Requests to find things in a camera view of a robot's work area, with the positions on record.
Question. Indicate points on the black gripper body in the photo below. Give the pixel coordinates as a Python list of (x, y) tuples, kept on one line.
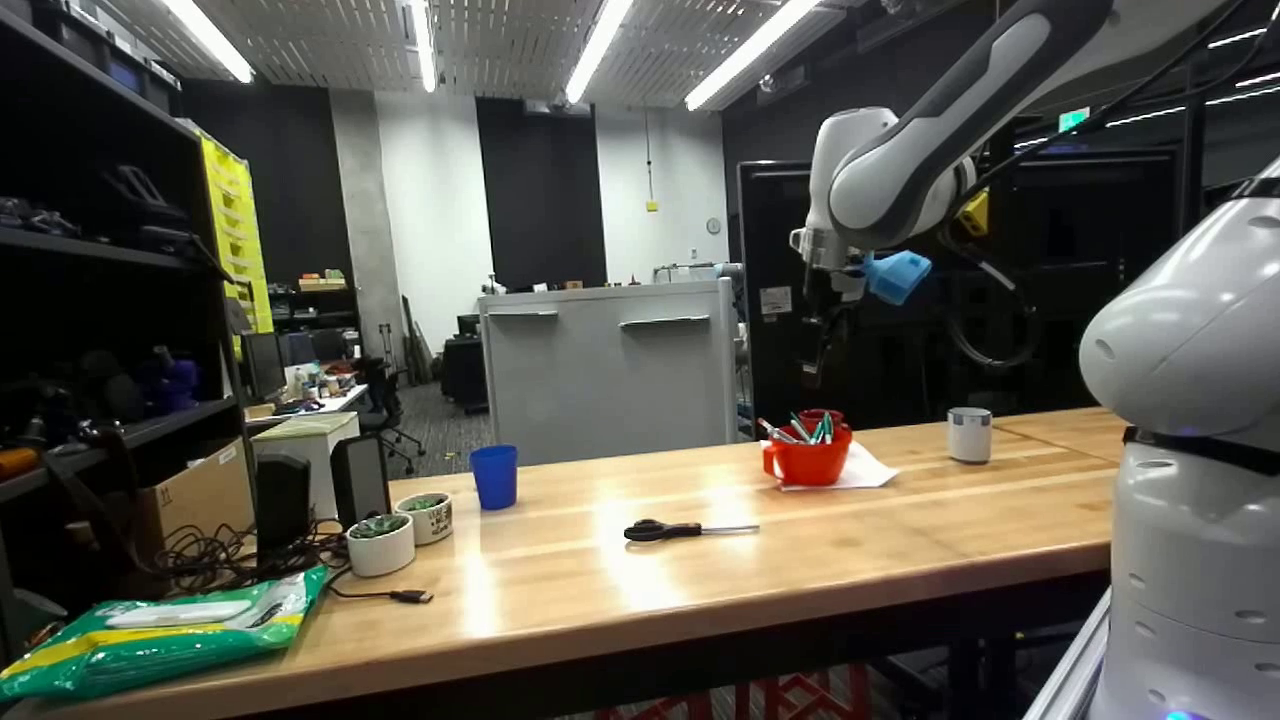
[(821, 309)]

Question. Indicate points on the grey metal cup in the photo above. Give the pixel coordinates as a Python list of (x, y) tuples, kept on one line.
[(970, 433)]

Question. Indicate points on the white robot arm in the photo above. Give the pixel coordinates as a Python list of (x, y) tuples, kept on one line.
[(1187, 354)]

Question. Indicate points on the blue plastic cup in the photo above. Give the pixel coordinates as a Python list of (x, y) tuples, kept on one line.
[(493, 473)]

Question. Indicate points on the red mug with pens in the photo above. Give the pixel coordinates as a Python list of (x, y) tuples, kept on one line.
[(811, 448)]

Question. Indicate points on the white paper sheet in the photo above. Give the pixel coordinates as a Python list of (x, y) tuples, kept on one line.
[(866, 469)]

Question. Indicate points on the grey cabinet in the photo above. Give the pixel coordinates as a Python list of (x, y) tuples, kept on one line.
[(609, 370)]

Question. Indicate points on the white bowl rear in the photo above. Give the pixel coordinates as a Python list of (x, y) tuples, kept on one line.
[(430, 518)]

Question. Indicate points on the white bowl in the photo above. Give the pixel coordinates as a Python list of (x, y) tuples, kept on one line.
[(430, 518), (381, 547)]

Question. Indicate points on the black speaker right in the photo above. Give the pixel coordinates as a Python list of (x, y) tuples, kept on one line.
[(361, 476)]

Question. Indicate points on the black speaker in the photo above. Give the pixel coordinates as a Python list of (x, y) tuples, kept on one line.
[(361, 476), (281, 512)]

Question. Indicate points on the white bowl front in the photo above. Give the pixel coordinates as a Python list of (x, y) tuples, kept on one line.
[(381, 547)]

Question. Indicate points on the black speaker left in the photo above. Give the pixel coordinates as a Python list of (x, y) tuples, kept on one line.
[(281, 512)]

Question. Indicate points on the yellow banner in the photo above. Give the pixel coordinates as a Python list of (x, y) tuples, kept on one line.
[(237, 229)]

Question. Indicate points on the cardboard box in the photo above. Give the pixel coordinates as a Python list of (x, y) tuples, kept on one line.
[(202, 495)]

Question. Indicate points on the black shelving unit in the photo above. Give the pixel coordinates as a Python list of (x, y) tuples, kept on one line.
[(112, 330)]

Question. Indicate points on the green plastic wipes packet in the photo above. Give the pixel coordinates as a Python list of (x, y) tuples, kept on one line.
[(126, 646)]

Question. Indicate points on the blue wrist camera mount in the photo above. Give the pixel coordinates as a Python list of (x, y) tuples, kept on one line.
[(898, 279)]

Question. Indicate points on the black handled scissors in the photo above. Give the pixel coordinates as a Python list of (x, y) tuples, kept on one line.
[(663, 534)]

